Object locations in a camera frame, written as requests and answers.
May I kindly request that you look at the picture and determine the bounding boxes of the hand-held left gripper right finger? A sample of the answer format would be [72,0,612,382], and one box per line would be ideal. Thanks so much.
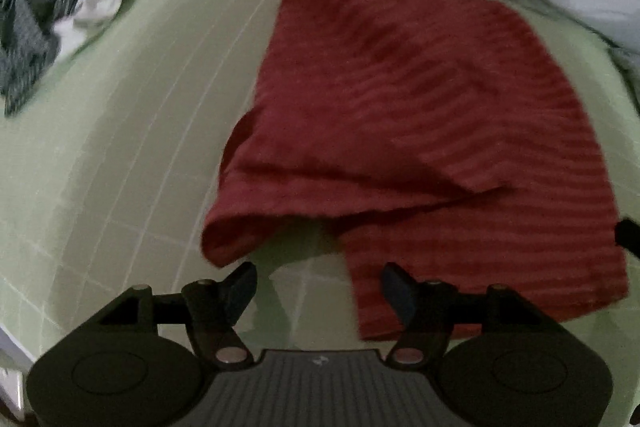
[380,262,543,367]

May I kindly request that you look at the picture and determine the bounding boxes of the green grid cutting mat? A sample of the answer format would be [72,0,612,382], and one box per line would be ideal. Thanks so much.
[0,0,640,427]

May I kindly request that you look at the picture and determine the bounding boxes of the red striped cloth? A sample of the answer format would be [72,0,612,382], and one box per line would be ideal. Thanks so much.
[201,0,631,342]

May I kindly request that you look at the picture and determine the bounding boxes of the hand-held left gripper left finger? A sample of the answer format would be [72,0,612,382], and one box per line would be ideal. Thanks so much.
[95,261,259,365]

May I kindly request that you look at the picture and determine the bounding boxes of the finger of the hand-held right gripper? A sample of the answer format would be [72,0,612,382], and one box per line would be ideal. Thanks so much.
[615,218,640,258]

